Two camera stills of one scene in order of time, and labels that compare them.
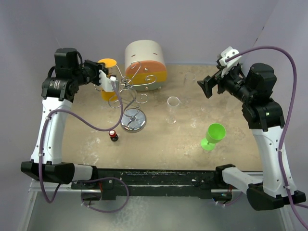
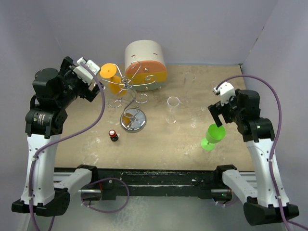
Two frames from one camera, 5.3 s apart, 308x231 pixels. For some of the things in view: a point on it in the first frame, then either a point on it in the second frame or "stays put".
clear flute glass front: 173,102 stays put
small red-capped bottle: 113,136 stays put
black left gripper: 96,66 → 67,71
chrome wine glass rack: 134,119 stays put
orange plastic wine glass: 108,96 → 116,84
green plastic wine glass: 215,133 stays put
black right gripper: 209,82 → 217,109
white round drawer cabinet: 145,65 stays put
